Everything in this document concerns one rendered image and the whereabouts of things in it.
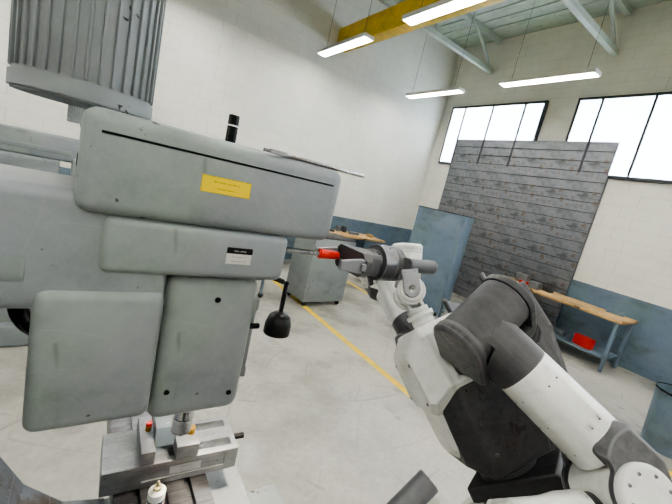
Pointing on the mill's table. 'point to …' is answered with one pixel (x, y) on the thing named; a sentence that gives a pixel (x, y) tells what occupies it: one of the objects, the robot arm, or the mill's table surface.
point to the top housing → (198, 179)
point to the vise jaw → (186, 445)
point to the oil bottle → (156, 494)
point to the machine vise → (161, 456)
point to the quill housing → (200, 343)
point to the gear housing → (188, 250)
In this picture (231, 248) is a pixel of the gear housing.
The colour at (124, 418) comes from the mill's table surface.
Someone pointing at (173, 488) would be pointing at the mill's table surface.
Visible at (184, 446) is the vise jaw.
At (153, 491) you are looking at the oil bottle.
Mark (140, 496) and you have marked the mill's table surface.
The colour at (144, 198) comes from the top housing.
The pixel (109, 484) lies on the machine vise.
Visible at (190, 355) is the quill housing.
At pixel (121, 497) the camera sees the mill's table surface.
